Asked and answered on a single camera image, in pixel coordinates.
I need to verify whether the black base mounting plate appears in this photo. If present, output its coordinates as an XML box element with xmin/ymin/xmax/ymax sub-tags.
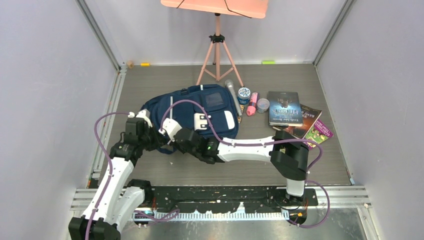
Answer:
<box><xmin>144</xmin><ymin>186</ymin><xmax>318</xmax><ymax>214</ymax></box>

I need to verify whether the purple magenta booklet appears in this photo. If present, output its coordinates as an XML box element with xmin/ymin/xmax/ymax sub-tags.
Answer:
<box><xmin>304</xmin><ymin>119</ymin><xmax>334</xmax><ymax>144</ymax></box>

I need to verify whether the brown cover book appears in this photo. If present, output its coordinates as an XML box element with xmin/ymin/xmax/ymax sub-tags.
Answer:
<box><xmin>272</xmin><ymin>104</ymin><xmax>322</xmax><ymax>139</ymax></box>

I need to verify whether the navy blue student backpack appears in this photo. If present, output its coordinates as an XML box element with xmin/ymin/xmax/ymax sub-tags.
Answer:
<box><xmin>140</xmin><ymin>84</ymin><xmax>239</xmax><ymax>139</ymax></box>

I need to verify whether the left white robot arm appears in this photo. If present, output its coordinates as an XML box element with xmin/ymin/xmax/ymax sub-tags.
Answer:
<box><xmin>68</xmin><ymin>115</ymin><xmax>160</xmax><ymax>240</ymax></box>

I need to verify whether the dark blue fantasy book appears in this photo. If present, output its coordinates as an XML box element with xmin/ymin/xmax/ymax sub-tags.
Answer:
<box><xmin>267</xmin><ymin>91</ymin><xmax>303</xmax><ymax>127</ymax></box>

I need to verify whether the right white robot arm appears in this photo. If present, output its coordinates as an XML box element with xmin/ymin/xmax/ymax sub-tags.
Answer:
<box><xmin>171</xmin><ymin>128</ymin><xmax>309</xmax><ymax>205</ymax></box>

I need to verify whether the pink music stand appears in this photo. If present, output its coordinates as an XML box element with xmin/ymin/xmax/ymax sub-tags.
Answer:
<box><xmin>160</xmin><ymin>0</ymin><xmax>269</xmax><ymax>87</ymax></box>

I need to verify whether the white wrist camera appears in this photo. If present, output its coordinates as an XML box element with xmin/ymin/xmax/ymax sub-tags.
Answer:
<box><xmin>127</xmin><ymin>109</ymin><xmax>153</xmax><ymax>128</ymax></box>
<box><xmin>158</xmin><ymin>118</ymin><xmax>182</xmax><ymax>142</ymax></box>

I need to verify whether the clear small round container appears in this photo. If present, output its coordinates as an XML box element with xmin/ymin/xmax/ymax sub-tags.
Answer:
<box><xmin>256</xmin><ymin>98</ymin><xmax>270</xmax><ymax>113</ymax></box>

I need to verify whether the blue patterned round tin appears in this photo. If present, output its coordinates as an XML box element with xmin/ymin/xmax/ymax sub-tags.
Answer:
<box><xmin>237</xmin><ymin>87</ymin><xmax>252</xmax><ymax>105</ymax></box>

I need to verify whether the silver microphone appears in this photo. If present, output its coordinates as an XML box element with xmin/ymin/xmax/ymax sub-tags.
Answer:
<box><xmin>225</xmin><ymin>79</ymin><xmax>243</xmax><ymax>117</ymax></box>

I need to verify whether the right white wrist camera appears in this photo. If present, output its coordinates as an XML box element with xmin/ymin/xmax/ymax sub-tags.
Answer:
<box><xmin>158</xmin><ymin>118</ymin><xmax>182</xmax><ymax>142</ymax></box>

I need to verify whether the green tape piece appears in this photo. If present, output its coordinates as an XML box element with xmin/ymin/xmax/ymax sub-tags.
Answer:
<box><xmin>261</xmin><ymin>60</ymin><xmax>276</xmax><ymax>65</ymax></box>

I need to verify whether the small cork piece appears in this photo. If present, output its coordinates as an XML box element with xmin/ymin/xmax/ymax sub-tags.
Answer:
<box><xmin>126</xmin><ymin>60</ymin><xmax>134</xmax><ymax>69</ymax></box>

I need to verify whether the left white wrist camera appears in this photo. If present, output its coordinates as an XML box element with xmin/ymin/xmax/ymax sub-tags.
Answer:
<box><xmin>127</xmin><ymin>109</ymin><xmax>153</xmax><ymax>128</ymax></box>

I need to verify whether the pink highlighter marker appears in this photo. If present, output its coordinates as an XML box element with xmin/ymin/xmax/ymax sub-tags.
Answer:
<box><xmin>246</xmin><ymin>92</ymin><xmax>259</xmax><ymax>116</ymax></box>

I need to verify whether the orange calculator toy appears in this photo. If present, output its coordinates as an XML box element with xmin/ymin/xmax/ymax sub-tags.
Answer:
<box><xmin>237</xmin><ymin>105</ymin><xmax>245</xmax><ymax>124</ymax></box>

